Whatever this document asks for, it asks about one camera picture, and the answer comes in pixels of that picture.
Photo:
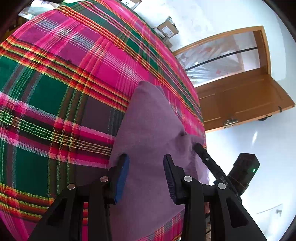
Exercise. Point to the clear plastic door curtain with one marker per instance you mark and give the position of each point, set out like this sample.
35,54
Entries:
219,58

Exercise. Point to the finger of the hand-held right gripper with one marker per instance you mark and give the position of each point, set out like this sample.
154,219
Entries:
207,161

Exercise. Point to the white cardboard box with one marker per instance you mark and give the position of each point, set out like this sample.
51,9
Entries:
131,3

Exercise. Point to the wooden door frame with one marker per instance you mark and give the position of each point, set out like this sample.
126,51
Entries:
263,46

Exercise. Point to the brown cardboard box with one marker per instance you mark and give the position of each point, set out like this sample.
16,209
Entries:
168,27

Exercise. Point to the purple fleece pants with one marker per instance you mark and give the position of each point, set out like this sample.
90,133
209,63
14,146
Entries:
150,127

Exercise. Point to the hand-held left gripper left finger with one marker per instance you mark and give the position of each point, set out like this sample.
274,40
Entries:
122,178

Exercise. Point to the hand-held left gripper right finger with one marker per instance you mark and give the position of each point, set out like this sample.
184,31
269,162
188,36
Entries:
170,178

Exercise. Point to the plaid bed sheet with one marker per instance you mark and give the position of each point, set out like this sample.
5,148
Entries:
57,104

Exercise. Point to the wooden door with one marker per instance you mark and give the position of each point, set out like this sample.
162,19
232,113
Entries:
242,99

